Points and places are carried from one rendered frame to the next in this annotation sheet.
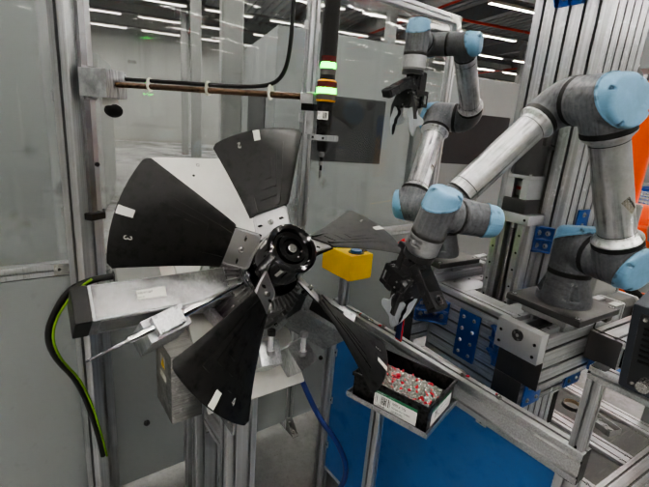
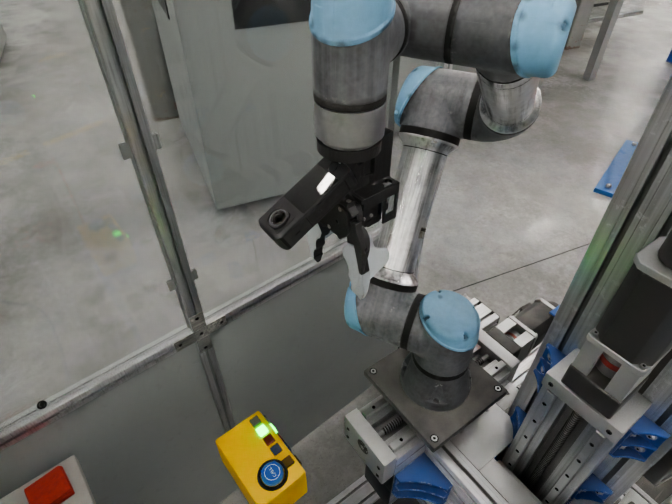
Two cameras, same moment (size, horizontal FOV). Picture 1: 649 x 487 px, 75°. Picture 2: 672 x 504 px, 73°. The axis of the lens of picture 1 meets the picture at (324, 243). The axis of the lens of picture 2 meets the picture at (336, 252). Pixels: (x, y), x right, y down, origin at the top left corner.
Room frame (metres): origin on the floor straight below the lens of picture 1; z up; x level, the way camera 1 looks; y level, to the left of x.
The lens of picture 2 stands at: (1.04, -0.21, 1.92)
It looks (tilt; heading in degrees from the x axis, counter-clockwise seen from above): 42 degrees down; 358
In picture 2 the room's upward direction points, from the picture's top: straight up
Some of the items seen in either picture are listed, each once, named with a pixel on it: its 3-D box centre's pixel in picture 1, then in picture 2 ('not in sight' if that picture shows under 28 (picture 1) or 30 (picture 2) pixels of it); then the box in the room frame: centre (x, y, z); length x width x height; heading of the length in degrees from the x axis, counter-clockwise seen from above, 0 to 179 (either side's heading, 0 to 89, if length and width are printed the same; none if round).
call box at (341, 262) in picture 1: (347, 262); (262, 467); (1.44, -0.08, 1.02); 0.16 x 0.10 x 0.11; 37
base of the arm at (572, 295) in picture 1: (566, 284); not in sight; (1.19, -0.72, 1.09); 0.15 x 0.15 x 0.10
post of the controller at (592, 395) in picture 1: (588, 407); not in sight; (0.78, -0.58, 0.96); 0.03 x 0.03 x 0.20; 37
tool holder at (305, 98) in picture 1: (320, 117); not in sight; (0.98, 0.03, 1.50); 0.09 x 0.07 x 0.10; 72
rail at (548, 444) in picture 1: (423, 365); not in sight; (1.12, -0.32, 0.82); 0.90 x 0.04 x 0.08; 37
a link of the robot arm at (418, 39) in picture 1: (417, 38); (352, 39); (1.50, -0.25, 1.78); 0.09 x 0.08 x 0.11; 152
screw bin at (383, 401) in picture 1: (403, 386); not in sight; (0.97, -0.24, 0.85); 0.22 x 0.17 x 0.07; 53
